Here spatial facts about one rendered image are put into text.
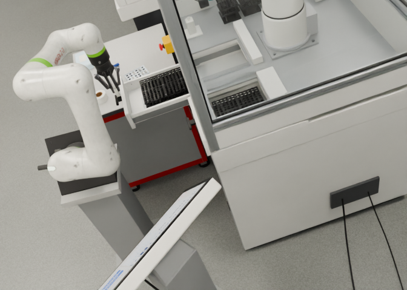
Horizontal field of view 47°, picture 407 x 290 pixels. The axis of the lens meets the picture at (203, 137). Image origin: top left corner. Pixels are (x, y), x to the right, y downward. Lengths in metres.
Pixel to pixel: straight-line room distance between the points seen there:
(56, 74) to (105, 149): 0.37
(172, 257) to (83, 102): 0.64
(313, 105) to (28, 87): 1.08
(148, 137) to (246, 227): 0.77
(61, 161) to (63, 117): 1.90
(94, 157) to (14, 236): 1.54
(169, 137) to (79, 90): 1.14
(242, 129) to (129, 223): 0.91
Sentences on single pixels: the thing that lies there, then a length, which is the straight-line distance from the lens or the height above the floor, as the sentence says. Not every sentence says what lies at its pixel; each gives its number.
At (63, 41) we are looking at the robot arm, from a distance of 2.13.
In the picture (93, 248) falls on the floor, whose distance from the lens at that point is 3.03.
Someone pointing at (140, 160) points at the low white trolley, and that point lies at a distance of 2.87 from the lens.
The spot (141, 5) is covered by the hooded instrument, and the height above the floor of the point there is 0.87.
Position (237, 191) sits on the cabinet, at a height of 0.62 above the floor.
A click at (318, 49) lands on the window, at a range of 1.77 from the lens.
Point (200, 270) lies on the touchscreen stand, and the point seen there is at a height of 0.90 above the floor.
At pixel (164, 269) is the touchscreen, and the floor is 1.05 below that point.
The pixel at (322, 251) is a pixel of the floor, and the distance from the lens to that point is 2.69.
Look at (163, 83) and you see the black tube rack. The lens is 2.35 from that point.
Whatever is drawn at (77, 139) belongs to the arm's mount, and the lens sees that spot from 2.23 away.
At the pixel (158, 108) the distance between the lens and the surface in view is 2.27.
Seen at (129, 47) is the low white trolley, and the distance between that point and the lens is 2.90.
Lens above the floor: 2.42
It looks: 48 degrees down
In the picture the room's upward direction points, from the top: 19 degrees counter-clockwise
